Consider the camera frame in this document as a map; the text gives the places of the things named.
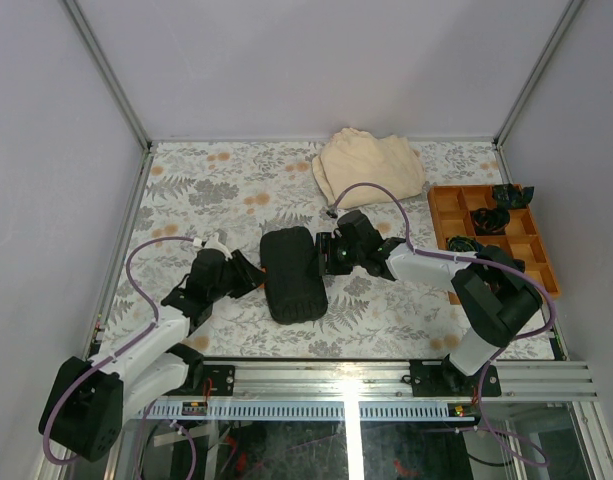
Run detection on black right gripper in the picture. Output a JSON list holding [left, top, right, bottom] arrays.
[[305, 234, 364, 277]]

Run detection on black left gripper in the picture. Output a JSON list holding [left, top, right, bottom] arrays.
[[211, 250, 271, 304]]

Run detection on dark green tool case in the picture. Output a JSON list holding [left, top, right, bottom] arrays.
[[260, 226, 328, 325]]

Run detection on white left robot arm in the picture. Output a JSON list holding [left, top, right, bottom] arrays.
[[38, 247, 266, 465]]

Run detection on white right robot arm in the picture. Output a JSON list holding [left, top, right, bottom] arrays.
[[315, 211, 543, 395]]

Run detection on cream cloth bag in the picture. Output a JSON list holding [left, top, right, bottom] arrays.
[[312, 128, 426, 209]]

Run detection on orange compartment tray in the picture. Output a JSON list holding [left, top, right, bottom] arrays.
[[428, 185, 561, 298]]

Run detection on dark tape roll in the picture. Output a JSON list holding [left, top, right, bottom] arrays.
[[446, 235, 484, 252], [471, 207, 510, 236], [492, 183, 535, 210]]

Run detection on dark tape roll top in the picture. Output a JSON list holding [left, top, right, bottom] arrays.
[[492, 183, 535, 210]]

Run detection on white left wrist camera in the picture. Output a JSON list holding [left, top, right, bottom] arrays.
[[192, 233, 232, 260]]

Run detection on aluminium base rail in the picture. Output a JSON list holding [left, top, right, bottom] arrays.
[[148, 360, 598, 421]]

